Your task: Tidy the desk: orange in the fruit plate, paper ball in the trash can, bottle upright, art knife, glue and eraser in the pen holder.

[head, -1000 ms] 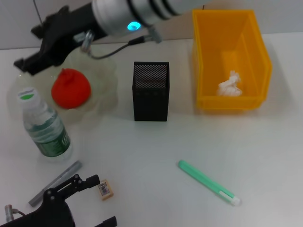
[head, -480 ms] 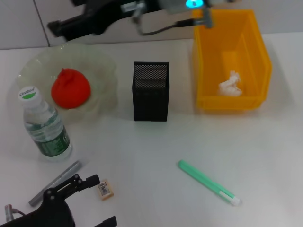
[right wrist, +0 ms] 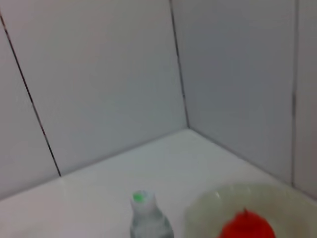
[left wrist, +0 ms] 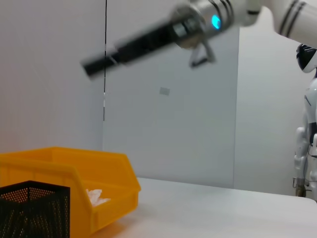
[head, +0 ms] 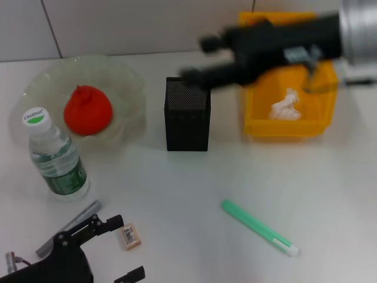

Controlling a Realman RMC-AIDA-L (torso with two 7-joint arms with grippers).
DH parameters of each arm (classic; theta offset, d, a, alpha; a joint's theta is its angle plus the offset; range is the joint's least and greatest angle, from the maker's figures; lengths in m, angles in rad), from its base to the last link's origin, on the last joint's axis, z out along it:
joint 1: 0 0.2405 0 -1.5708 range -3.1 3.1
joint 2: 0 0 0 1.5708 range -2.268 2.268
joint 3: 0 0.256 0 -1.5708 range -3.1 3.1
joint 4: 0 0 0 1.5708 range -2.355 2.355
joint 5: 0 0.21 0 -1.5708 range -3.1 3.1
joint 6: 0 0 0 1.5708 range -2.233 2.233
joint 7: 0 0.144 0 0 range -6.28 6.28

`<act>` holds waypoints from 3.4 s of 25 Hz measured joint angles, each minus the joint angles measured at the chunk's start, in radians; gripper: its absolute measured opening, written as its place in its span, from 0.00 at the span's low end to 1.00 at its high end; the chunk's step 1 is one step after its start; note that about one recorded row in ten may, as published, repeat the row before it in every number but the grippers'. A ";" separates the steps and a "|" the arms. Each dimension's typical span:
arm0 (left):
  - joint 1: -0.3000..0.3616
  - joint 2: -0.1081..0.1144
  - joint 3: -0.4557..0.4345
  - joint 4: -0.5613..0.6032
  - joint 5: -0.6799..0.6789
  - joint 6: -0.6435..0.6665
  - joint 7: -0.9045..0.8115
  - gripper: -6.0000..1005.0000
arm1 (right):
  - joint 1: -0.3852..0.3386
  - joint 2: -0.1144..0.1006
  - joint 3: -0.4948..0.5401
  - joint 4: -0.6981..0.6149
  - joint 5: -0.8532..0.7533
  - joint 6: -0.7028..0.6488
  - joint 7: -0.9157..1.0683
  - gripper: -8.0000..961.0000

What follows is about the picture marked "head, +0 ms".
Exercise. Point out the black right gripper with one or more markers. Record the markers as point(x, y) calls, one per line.
point(279, 44)

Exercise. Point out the grey pen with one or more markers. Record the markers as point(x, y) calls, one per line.
point(85, 212)

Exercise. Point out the pale green glass fruit plate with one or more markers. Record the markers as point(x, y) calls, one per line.
point(123, 82)

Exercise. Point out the white paper ball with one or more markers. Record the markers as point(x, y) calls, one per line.
point(284, 109)

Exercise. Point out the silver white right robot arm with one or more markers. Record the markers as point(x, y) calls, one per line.
point(362, 29)

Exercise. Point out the beige eraser with barcode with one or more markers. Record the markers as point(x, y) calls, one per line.
point(130, 237)

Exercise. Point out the black mesh pen holder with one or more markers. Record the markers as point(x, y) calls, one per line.
point(187, 129)

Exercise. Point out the mint green pen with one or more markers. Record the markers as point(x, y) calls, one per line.
point(250, 224)

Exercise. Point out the yellow plastic bin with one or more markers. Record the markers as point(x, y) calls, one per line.
point(294, 129)

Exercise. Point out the red-orange fruit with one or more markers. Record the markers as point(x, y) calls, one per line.
point(88, 112)

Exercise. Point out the clear green-label water bottle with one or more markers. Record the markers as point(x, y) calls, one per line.
point(59, 165)

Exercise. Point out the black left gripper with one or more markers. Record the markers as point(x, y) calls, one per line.
point(59, 265)

